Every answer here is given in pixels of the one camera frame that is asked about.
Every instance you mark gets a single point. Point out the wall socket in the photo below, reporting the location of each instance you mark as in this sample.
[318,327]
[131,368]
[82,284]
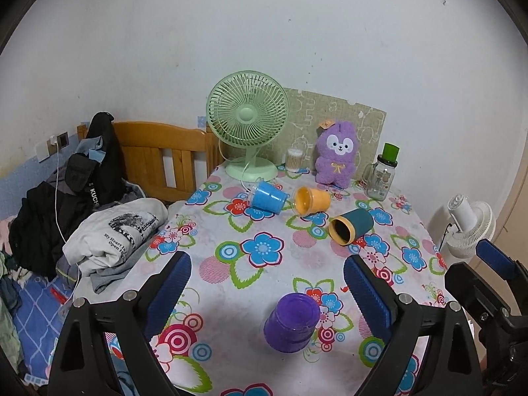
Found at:
[51,146]

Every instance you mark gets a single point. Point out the black jacket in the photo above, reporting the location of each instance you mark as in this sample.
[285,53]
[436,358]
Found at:
[99,173]

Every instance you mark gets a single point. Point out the purple plush toy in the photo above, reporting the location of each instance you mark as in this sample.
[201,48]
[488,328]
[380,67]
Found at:
[336,161]

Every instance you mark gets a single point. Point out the wooden headboard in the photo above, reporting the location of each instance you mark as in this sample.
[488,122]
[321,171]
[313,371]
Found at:
[144,156]

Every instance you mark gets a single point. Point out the orange plastic cup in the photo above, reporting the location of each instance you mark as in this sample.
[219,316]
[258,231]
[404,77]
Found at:
[315,201]

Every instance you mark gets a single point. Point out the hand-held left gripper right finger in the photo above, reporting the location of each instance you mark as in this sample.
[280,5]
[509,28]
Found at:
[367,293]

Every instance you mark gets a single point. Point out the floral tablecloth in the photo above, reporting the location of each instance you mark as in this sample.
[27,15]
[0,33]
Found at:
[255,268]

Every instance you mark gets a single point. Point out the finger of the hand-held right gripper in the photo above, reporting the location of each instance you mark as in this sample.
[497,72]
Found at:
[474,293]
[497,259]

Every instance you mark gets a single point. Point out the blue checked bedsheet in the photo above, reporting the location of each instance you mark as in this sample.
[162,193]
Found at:
[39,321]

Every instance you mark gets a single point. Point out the purple plastic cup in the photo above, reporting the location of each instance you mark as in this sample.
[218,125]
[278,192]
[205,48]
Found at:
[291,326]

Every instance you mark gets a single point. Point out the green desk fan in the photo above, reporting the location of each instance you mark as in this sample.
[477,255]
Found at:
[246,115]

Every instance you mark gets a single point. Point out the grey folded garment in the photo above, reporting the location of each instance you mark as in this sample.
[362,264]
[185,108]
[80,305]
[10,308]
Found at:
[103,282]

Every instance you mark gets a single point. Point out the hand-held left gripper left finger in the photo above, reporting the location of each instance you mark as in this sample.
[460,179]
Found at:
[173,282]

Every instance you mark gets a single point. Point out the white printed folded shirt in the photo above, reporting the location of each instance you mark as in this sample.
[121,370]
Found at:
[119,227]

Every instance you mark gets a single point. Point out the cotton swab jar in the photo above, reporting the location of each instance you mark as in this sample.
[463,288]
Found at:
[294,161]

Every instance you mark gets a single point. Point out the pile of dark clothes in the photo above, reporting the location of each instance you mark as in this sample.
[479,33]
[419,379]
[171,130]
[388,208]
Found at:
[7,297]

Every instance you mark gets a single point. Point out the white standing fan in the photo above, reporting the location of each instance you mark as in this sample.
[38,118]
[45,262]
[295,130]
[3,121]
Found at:
[470,225]

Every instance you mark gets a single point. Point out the glass mug with green lid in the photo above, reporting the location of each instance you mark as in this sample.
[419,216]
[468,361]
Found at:
[381,177]

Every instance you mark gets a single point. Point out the teal cup with yellow rim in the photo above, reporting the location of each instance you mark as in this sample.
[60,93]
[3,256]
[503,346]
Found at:
[357,222]

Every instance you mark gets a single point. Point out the blue plastic cup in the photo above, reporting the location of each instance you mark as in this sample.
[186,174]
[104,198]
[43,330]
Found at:
[268,198]

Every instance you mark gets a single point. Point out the beige foam mat board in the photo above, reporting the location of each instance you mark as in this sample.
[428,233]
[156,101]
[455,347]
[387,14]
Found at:
[363,128]

